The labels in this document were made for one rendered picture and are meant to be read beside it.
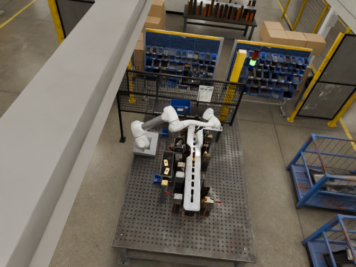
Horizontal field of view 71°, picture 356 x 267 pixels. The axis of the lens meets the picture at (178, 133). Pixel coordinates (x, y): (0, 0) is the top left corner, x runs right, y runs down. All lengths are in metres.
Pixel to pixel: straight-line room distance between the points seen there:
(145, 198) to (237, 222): 1.17
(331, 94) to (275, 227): 2.91
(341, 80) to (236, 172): 2.93
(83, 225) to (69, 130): 3.65
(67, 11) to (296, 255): 5.15
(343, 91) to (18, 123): 5.71
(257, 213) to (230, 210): 1.01
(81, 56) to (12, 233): 0.33
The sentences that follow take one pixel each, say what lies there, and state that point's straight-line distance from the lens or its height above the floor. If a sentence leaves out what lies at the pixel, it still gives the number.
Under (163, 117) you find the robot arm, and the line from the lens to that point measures 3.01.
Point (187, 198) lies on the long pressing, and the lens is 2.96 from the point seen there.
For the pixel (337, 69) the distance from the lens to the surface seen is 5.43.
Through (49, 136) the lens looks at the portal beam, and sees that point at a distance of 0.38.
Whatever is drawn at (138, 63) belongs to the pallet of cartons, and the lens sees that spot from 6.01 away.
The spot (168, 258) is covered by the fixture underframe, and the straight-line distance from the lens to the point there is 3.50.
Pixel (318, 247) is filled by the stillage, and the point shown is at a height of 0.16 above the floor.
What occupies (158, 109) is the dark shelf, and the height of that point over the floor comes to 1.03.
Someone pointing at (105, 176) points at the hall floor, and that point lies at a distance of 4.33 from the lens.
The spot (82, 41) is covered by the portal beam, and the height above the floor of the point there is 3.33.
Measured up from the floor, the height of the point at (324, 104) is 0.51.
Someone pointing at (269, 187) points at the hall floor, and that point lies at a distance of 4.61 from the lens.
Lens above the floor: 3.60
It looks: 47 degrees down
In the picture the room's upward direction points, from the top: 8 degrees clockwise
